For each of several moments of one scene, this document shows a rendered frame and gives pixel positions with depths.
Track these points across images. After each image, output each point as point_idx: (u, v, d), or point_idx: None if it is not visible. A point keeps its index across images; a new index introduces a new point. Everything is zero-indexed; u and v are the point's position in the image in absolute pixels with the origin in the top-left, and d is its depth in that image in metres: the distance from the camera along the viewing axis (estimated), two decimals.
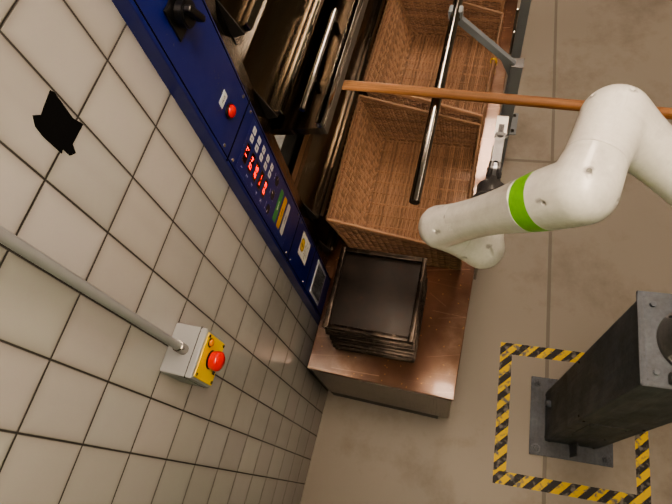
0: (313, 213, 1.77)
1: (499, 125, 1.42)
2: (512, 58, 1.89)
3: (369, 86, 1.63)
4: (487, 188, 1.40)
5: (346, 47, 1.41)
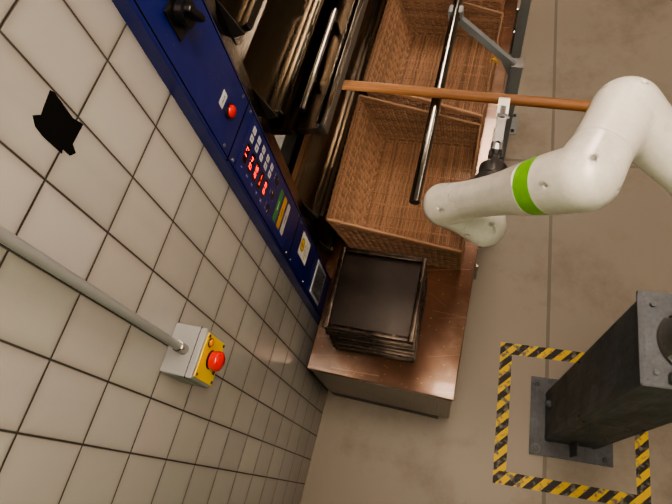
0: (313, 213, 1.77)
1: (501, 106, 1.45)
2: (512, 58, 1.89)
3: (369, 86, 1.63)
4: (489, 168, 1.43)
5: (346, 47, 1.41)
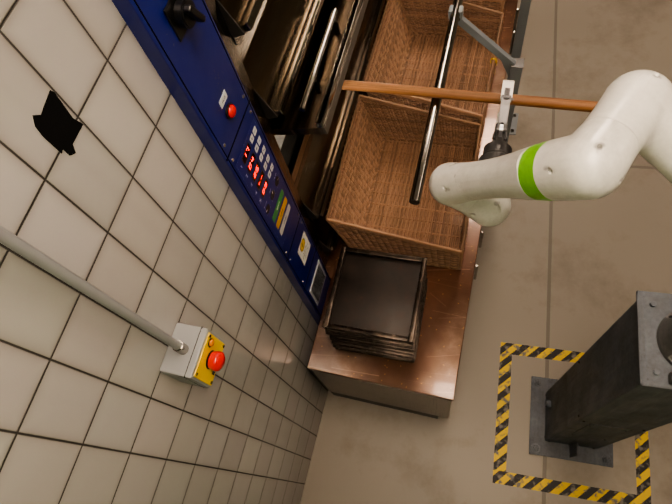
0: (313, 213, 1.77)
1: (505, 89, 1.47)
2: (512, 58, 1.89)
3: (369, 86, 1.63)
4: (493, 149, 1.45)
5: (346, 47, 1.41)
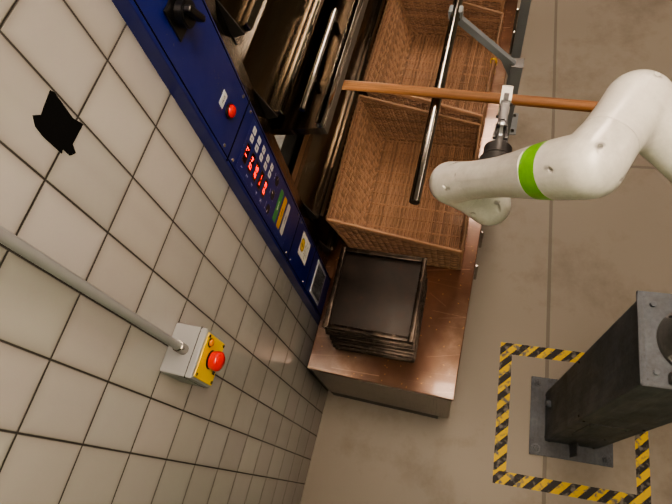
0: (313, 213, 1.77)
1: (504, 94, 1.52)
2: (512, 58, 1.89)
3: (369, 86, 1.63)
4: (494, 148, 1.45)
5: (346, 47, 1.41)
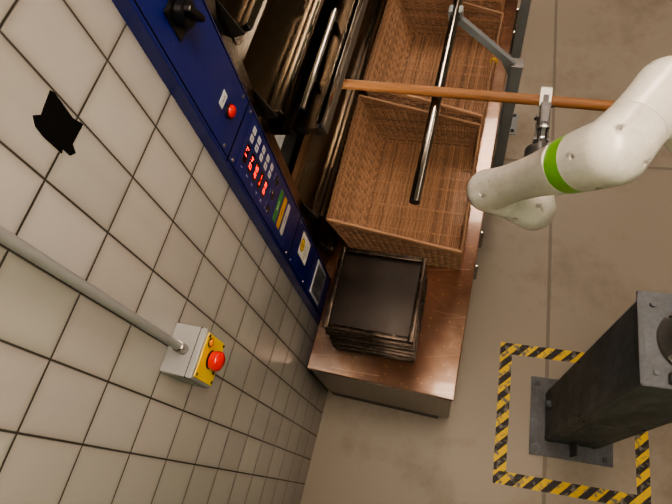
0: (313, 213, 1.77)
1: (544, 95, 1.49)
2: (512, 58, 1.89)
3: (402, 88, 1.61)
4: (536, 151, 1.42)
5: (346, 47, 1.41)
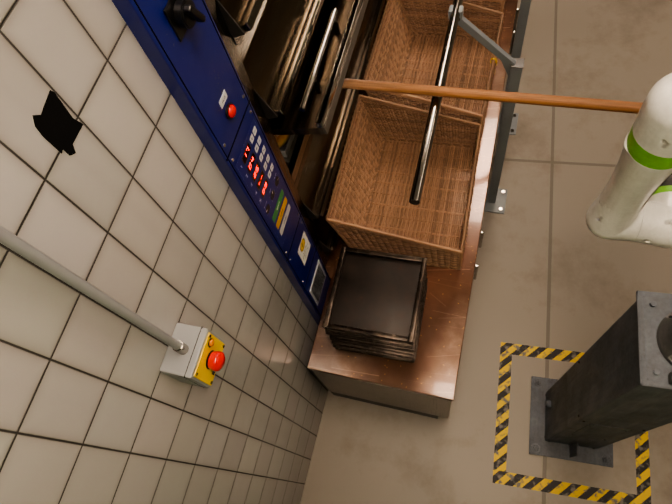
0: (313, 213, 1.77)
1: None
2: (512, 58, 1.89)
3: (512, 96, 1.53)
4: None
5: (346, 47, 1.41)
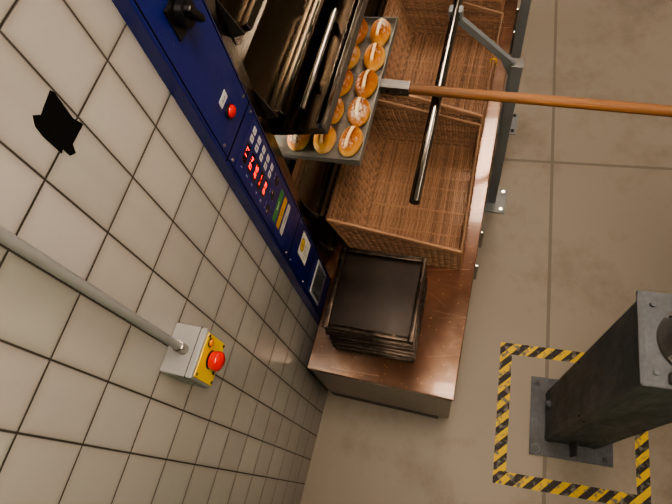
0: (313, 213, 1.77)
1: None
2: (512, 58, 1.89)
3: (596, 104, 1.48)
4: None
5: (346, 47, 1.41)
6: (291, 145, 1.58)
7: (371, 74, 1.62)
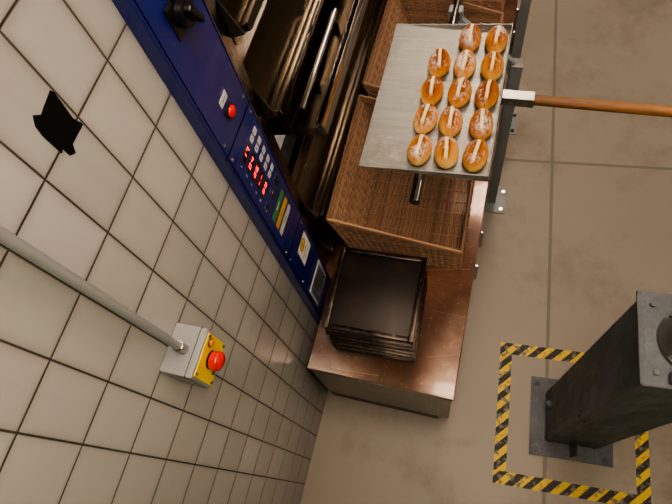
0: (313, 213, 1.77)
1: None
2: (512, 58, 1.89)
3: None
4: None
5: (346, 47, 1.41)
6: (413, 160, 1.50)
7: (494, 84, 1.54)
